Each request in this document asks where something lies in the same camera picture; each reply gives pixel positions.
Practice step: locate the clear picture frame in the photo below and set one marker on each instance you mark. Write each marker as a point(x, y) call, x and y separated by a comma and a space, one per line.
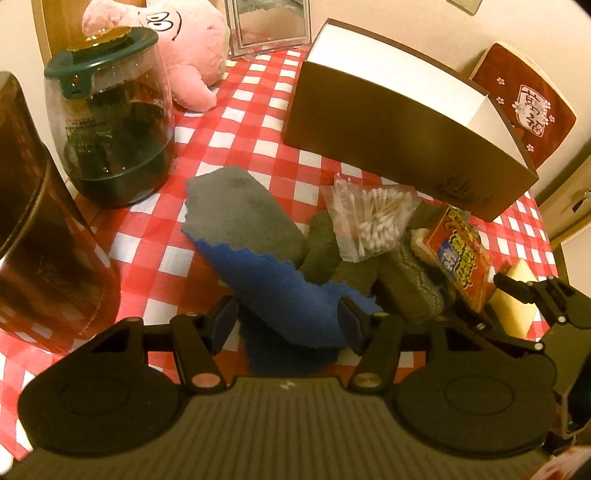
point(268, 25)

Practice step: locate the wooden door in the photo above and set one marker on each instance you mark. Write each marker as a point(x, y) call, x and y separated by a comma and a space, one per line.
point(565, 217)

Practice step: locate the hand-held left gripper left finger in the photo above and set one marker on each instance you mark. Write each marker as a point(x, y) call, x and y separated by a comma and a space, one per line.
point(225, 321)

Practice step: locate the brown cardboard box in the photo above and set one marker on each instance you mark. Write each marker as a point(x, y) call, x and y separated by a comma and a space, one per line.
point(392, 134)

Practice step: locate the red embroidered cushion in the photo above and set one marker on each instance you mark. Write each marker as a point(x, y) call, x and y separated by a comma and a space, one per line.
point(526, 106)

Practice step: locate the blue grey fleece cloth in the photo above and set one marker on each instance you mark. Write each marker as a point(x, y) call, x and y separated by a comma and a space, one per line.
point(268, 281)

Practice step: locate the brown glass jar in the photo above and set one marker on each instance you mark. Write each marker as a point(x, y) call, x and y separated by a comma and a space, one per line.
point(41, 240)

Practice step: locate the dark green sock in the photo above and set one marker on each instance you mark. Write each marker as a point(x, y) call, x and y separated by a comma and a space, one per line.
point(323, 258)

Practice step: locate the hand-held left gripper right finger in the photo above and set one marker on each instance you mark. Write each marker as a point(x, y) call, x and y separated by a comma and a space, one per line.
point(348, 319)

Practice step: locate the pink plush toy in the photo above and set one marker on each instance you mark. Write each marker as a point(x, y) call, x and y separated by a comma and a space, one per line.
point(189, 50)

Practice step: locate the glass jar with green lid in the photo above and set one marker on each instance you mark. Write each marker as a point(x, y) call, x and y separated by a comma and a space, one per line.
point(115, 129)

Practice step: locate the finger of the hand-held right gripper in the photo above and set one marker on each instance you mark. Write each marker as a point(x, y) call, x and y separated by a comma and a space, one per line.
point(508, 339)
point(512, 286)

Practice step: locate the grey knitted patterned sock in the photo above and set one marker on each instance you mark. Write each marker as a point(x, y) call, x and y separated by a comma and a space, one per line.
point(411, 286)

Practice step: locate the bag of cotton swabs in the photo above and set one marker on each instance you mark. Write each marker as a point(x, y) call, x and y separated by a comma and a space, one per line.
point(376, 217)

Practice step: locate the beige wall socket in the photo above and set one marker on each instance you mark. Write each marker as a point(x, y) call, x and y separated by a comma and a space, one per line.
point(464, 5)

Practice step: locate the yellow sponge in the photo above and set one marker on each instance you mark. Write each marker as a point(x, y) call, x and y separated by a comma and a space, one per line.
point(517, 309)

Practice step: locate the red snack packet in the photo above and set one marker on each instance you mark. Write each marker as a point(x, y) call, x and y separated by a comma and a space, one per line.
point(461, 258)

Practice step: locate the red white checkered tablecloth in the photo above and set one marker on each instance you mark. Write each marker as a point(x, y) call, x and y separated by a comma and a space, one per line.
point(152, 258)

